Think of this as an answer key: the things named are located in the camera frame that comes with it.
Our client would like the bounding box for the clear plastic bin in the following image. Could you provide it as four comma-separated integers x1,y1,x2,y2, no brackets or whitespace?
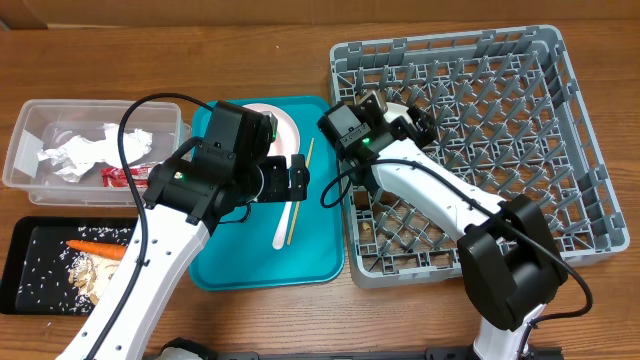
2,99,191,207

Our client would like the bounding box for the white paper cup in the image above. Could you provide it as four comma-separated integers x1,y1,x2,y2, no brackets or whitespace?
384,103,413,124

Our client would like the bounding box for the grey dishwasher rack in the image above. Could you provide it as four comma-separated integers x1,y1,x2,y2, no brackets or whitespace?
329,25,630,266

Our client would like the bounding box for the teal plastic tray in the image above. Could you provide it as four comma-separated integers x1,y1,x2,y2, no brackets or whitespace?
189,96,345,291

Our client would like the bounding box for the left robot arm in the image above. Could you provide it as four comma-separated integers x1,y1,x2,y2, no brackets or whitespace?
60,101,310,359

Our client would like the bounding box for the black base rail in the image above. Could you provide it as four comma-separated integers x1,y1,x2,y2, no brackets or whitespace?
149,338,565,360

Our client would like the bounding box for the red snack wrapper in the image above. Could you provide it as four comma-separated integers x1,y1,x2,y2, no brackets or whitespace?
101,165,152,188

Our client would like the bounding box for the white plastic fork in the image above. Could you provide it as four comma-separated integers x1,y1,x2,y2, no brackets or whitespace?
272,202,292,250

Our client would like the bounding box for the nuts and rice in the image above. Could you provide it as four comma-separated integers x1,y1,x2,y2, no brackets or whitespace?
15,225,133,315

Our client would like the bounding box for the wooden chopstick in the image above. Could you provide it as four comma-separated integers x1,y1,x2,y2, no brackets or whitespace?
286,138,315,246

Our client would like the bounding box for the orange carrot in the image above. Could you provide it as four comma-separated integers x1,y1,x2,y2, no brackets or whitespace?
66,240,127,261

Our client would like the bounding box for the white round plate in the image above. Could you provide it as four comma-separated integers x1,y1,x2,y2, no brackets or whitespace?
245,103,300,167

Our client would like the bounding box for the black plastic tray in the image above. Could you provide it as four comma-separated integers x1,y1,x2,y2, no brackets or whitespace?
1,216,136,315

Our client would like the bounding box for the white napkin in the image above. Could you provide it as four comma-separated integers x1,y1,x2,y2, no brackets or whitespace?
95,123,153,168
37,135,100,183

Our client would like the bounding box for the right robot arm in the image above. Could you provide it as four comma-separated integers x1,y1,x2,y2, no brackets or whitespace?
317,91,568,359

